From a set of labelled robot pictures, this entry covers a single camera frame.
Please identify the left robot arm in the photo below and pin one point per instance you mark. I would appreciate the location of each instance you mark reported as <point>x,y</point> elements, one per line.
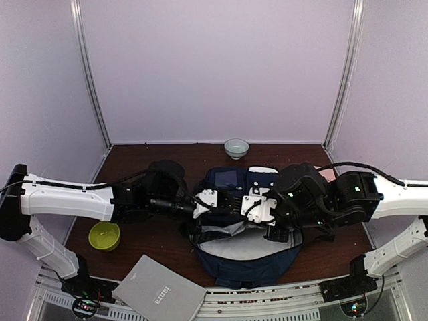
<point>158,189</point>

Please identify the aluminium frame post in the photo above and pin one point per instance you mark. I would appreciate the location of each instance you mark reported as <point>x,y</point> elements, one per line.
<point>349,65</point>
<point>77,20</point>

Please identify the aluminium front rail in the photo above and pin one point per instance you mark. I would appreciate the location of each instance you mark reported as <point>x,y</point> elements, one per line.
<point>294,301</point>

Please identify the left aluminium frame post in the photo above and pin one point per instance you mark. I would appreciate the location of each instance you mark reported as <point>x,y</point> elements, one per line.
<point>77,20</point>

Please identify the navy blue student backpack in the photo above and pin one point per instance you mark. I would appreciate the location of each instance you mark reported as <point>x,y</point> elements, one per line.
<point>241,257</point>

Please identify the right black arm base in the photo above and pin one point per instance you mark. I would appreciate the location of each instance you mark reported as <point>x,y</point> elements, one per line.
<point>356,283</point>

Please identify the grey hardcover book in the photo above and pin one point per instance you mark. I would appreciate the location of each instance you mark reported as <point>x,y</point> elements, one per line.
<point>158,293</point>

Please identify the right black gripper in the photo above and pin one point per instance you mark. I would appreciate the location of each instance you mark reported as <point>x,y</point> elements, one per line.
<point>278,237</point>

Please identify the pink paperback book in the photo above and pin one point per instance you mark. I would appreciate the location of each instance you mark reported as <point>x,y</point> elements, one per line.
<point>328,174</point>

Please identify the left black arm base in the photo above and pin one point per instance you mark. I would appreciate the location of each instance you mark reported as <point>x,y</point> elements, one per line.
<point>83,285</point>

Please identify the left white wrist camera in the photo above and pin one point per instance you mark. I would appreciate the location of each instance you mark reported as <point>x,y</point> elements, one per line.
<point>215,198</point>

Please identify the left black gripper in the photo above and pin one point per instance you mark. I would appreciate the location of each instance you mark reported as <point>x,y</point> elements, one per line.
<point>198,238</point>

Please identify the right aluminium frame post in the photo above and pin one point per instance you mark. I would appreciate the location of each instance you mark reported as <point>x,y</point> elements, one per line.
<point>349,65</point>

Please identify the pale celadon ceramic bowl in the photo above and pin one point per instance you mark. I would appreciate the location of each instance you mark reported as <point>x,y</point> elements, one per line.
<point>236,148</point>

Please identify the lime green bowl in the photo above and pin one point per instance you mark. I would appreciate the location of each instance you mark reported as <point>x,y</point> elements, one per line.
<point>104,236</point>

